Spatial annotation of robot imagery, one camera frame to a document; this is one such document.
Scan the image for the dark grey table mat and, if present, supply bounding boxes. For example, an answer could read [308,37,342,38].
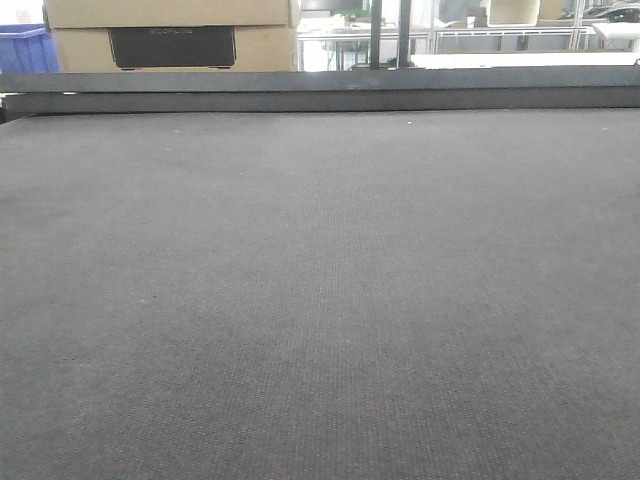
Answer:
[1,109,639,479]

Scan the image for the white background workbench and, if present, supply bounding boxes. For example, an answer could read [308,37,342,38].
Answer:
[411,51,639,69]

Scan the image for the black vertical pole left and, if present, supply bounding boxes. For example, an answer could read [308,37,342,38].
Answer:
[369,0,382,70]

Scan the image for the black vertical pole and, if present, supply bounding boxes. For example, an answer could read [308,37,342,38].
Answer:
[369,0,382,70]
[396,0,412,69]

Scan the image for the black vertical pole right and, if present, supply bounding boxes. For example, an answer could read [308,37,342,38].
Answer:
[396,0,412,69]

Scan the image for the lower cardboard box black label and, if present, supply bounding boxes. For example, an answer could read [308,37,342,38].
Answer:
[51,25,301,74]

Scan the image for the beige background box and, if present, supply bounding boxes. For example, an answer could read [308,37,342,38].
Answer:
[486,0,540,27]

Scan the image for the upper cardboard box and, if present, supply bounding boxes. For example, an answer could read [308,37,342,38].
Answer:
[44,0,300,28]

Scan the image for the blue crate behind table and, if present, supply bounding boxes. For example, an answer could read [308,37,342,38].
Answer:
[0,24,60,74]

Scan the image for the dark grey table edge rail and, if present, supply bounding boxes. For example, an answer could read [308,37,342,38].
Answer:
[1,65,639,118]

